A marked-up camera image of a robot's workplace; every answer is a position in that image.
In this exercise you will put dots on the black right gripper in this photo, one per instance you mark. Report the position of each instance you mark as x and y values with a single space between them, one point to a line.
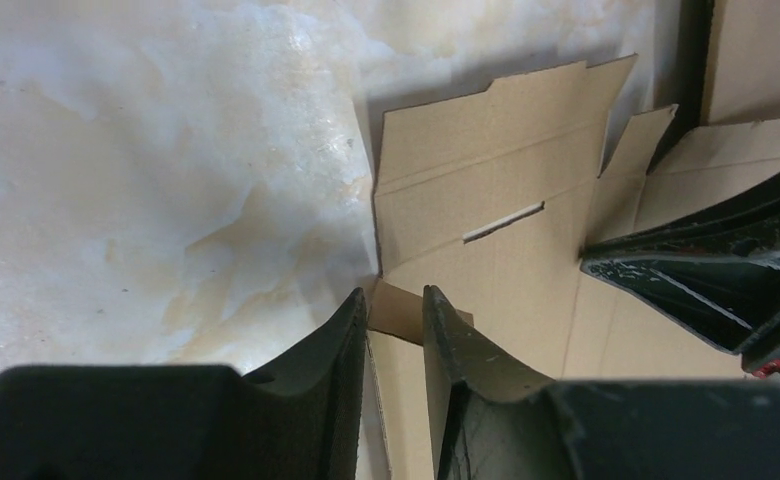
715 272

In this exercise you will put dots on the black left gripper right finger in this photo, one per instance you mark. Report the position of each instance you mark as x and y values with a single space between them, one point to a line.
493 417

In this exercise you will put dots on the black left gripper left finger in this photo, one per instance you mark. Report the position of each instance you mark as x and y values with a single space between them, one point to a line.
296 417

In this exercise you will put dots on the cardboard box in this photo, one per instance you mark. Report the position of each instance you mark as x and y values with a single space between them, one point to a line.
491 196

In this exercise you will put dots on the cardboard sheet pile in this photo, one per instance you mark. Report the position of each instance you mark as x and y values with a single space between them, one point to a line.
742 78

